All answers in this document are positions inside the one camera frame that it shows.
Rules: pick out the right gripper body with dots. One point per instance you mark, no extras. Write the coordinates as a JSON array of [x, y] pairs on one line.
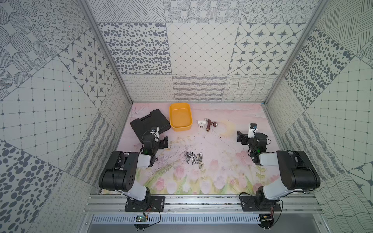
[[246, 137]]

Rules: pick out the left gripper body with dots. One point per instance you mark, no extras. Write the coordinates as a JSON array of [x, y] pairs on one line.
[[159, 140]]

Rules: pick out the yellow plastic storage box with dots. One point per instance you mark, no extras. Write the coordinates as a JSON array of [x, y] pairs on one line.
[[180, 117]]

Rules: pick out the pile of silver bits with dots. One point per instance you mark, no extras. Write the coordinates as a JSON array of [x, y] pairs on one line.
[[194, 159]]

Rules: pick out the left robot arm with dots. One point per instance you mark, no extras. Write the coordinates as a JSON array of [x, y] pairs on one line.
[[119, 173]]

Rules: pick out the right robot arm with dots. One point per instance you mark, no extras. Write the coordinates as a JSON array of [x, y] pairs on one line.
[[297, 174]]

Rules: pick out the black plastic tool case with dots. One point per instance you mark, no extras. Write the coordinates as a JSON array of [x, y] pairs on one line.
[[142, 126]]

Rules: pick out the red and white valve fitting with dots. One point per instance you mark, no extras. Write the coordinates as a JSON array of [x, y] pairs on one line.
[[207, 124]]

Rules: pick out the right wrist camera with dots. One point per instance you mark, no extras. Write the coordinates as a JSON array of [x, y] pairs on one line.
[[252, 130]]

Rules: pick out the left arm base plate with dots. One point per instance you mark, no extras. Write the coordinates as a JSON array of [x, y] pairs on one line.
[[149, 204]]

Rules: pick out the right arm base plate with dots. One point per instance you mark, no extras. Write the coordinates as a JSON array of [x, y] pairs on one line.
[[249, 204]]

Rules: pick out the white slotted cable duct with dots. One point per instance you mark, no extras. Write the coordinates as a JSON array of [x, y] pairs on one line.
[[177, 219]]

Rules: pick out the aluminium rail frame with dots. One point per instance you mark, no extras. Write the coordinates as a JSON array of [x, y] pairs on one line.
[[198, 204]]

